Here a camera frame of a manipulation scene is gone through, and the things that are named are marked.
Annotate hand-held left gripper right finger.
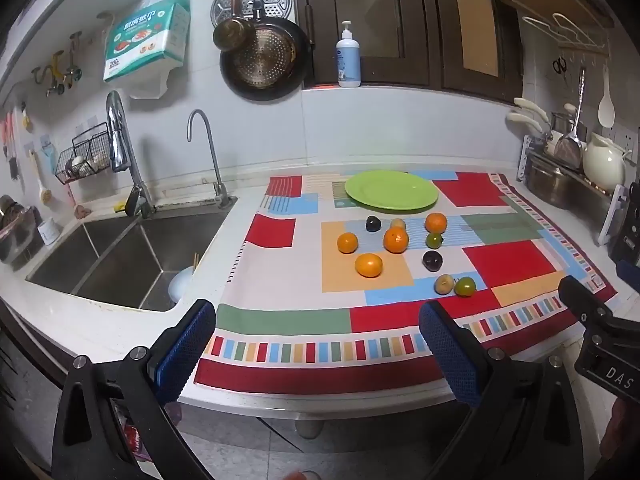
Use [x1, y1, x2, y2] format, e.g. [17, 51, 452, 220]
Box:
[419, 301, 586, 480]

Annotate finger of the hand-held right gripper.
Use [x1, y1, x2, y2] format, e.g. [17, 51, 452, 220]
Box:
[615, 259, 640, 286]
[558, 275, 614, 323]

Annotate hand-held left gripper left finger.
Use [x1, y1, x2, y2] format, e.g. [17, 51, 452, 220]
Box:
[51, 299, 217, 480]

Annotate green plate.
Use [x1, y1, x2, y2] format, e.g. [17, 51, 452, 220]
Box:
[344, 170, 440, 212]

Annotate person's right hand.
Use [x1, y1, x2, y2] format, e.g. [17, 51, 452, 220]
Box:
[601, 399, 640, 457]

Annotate white bowl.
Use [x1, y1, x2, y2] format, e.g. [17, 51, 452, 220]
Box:
[168, 266, 196, 306]

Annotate colourful patchwork cloth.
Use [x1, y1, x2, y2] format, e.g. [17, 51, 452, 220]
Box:
[194, 171, 618, 395]

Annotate large steel pot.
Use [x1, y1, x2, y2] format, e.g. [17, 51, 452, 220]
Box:
[525, 157, 613, 211]

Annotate white ceramic pitcher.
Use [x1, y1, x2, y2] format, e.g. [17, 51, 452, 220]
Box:
[583, 132, 633, 193]

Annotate steel kitchen sink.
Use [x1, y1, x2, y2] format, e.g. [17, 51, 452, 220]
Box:
[25, 195, 238, 312]

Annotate metal skimmer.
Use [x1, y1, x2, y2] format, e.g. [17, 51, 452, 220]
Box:
[555, 67, 587, 171]

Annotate steel dish rack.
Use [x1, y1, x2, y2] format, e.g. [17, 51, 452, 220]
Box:
[517, 135, 628, 246]

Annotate white rice paddle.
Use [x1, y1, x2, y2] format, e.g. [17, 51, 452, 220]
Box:
[598, 65, 616, 128]

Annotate small white cup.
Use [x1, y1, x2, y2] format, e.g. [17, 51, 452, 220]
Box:
[37, 217, 62, 246]

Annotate slim gooseneck faucet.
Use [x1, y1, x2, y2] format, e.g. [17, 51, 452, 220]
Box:
[187, 109, 232, 209]

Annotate dark cooking pots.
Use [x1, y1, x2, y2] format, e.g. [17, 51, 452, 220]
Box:
[0, 195, 45, 263]

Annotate wooden dish brush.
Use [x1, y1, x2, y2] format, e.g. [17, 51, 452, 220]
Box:
[27, 150, 53, 206]

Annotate chrome pull-down faucet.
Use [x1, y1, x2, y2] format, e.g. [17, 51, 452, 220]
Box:
[105, 91, 156, 220]

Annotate dark door with tan pane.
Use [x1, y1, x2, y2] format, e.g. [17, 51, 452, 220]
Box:
[430, 0, 523, 106]

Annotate black frying pan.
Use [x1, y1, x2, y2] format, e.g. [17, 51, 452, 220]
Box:
[220, 0, 310, 103]

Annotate golden perforated strainer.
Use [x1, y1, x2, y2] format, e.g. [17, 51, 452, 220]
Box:
[235, 27, 296, 88]

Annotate white pump soap bottle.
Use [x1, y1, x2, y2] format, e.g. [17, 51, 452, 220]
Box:
[336, 21, 362, 88]

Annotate green tissue pack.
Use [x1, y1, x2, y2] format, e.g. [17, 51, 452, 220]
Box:
[102, 0, 192, 100]

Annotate small brass saucepan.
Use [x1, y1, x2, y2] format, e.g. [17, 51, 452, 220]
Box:
[213, 0, 256, 52]

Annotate wall power socket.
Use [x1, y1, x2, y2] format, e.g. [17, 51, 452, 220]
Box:
[607, 127, 640, 153]

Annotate white-handled knife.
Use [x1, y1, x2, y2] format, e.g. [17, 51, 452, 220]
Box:
[505, 111, 548, 137]
[513, 97, 551, 126]

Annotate black wire basket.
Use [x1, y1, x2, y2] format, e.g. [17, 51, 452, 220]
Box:
[55, 130, 112, 185]

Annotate white wire hanger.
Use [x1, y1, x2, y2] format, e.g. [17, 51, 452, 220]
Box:
[522, 12, 612, 58]

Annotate brass wall tap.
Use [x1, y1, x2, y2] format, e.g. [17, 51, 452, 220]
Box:
[32, 52, 66, 97]
[62, 32, 85, 83]

